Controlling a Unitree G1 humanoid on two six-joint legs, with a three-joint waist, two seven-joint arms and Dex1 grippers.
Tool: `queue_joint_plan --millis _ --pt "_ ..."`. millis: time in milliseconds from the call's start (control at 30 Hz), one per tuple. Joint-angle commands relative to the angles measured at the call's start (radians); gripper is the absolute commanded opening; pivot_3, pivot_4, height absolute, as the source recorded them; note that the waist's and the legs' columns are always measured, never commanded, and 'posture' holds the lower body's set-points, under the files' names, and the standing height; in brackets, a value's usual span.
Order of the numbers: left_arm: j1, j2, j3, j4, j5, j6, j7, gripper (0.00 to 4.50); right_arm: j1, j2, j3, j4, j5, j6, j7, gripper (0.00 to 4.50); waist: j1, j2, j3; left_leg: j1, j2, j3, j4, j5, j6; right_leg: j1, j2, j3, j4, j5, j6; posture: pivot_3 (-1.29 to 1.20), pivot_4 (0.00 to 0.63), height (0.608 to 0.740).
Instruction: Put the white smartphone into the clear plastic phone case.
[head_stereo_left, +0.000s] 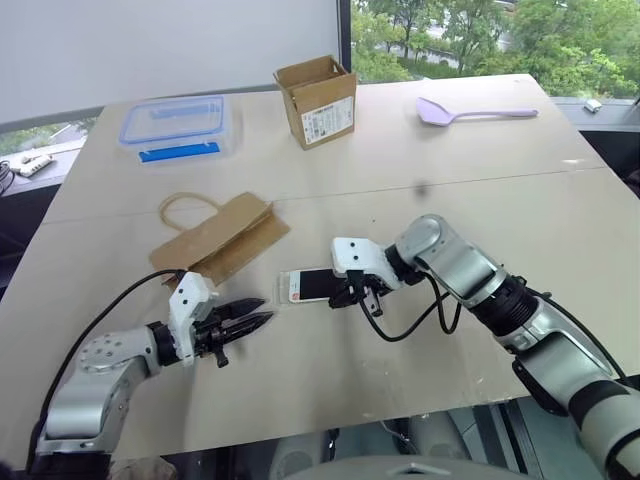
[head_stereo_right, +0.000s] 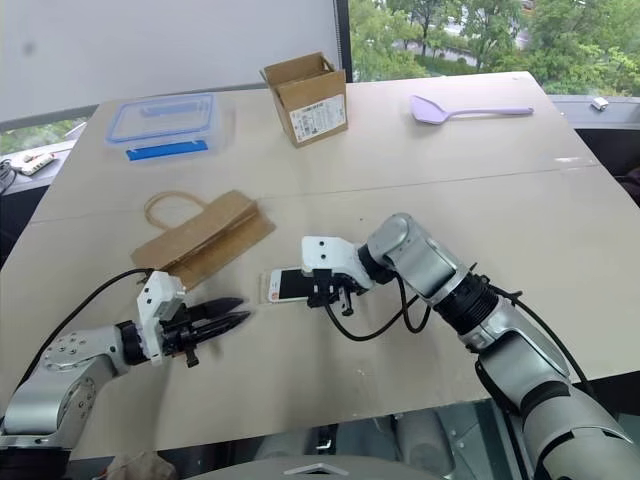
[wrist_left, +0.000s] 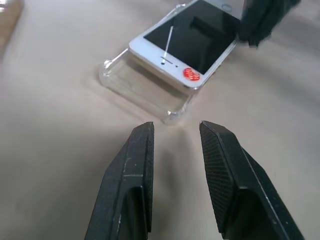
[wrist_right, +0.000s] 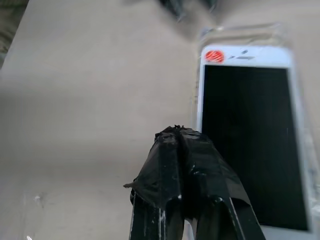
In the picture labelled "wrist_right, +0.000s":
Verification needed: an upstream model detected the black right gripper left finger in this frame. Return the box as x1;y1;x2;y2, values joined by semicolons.
123;124;185;240

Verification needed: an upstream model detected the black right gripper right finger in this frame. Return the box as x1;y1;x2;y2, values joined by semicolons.
176;124;266;240

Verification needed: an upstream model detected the white smartphone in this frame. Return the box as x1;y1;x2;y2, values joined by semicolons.
195;44;316;240

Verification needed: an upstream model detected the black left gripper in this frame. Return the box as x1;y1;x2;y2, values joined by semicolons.
157;0;201;16

